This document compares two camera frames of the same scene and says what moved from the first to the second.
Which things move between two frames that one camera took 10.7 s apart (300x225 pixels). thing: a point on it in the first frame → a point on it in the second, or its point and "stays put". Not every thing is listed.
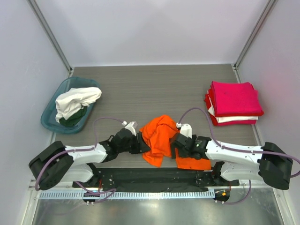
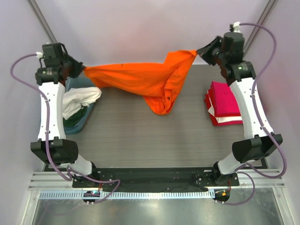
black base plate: [145, 180] stays put
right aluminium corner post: [269, 6] stays put
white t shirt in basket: [72, 101] stays put
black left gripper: [140, 146] → [78, 67]
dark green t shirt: [75, 120] stays put
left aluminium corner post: [51, 37] stays put
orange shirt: [157, 134] → [157, 83]
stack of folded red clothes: [235, 99] stays put
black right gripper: [176, 144] → [211, 52]
